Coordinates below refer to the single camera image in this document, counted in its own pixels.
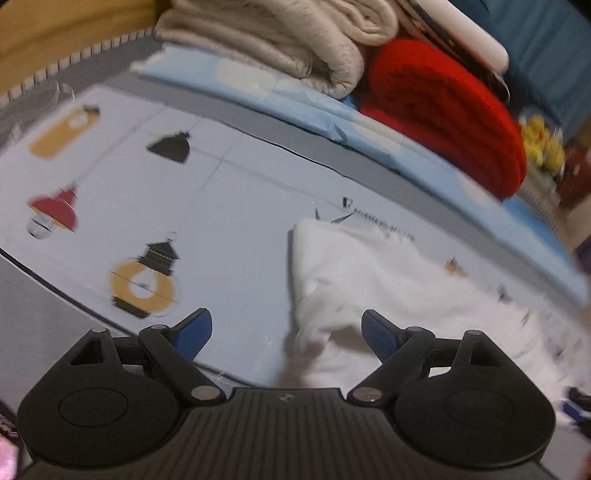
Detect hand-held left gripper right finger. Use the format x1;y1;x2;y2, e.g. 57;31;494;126
346;310;511;408

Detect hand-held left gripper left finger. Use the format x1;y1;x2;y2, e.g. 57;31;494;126
60;308;227;408

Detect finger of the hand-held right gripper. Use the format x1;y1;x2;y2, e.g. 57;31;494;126
564;387;591;428

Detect white long-sleeved garment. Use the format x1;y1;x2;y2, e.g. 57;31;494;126
277;218;591;416

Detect grey printed bed sheet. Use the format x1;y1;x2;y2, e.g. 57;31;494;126
0;28;591;439

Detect light blue folded sheet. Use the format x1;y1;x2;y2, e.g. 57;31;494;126
131;46;591;301

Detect dark red bag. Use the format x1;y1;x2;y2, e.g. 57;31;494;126
558;148;591;208

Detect red folded blanket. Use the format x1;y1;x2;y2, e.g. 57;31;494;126
359;38;528;200

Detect yellow plush toy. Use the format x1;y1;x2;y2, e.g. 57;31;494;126
542;136;567;172
519;115;551;163

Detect speckled white fleece blanket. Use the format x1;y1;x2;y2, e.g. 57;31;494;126
154;0;370;99

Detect blue curtain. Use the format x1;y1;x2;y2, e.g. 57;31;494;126
503;16;591;136

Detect white pillow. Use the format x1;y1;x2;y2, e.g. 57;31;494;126
416;0;509;71

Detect cream folded blanket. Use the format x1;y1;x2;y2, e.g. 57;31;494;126
323;0;399;46

